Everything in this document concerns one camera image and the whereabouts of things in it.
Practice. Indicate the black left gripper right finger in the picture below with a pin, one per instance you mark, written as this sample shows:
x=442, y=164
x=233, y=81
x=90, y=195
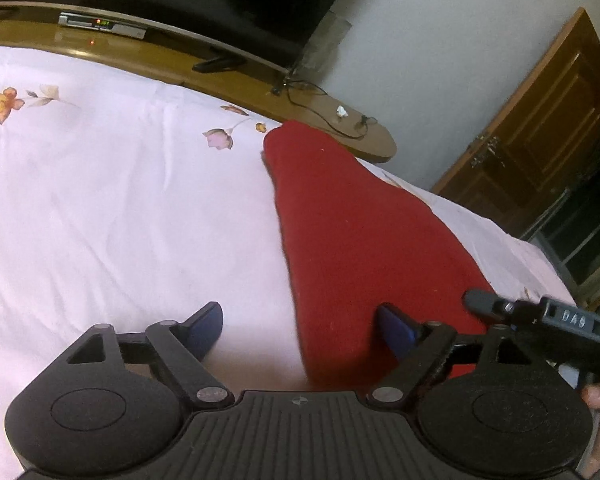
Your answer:
x=428, y=352

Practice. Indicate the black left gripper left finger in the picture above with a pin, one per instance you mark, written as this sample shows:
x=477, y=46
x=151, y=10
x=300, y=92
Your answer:
x=159, y=368

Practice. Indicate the red knitted beaded sweater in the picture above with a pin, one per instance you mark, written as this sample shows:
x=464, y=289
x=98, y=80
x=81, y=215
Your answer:
x=352, y=243

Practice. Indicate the white floral bed sheet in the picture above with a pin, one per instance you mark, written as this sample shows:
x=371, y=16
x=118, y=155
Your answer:
x=126, y=200

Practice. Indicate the brown wooden door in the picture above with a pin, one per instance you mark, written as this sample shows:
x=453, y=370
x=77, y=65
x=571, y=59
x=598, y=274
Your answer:
x=525, y=159

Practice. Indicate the small white object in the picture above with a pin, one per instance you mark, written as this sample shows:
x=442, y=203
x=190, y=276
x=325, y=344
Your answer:
x=341, y=111

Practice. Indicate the wooden tv stand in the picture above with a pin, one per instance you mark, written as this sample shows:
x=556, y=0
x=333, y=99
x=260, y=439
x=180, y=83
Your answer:
x=176, y=57

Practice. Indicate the silver set-top box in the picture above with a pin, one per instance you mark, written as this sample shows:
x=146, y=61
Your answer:
x=92, y=22

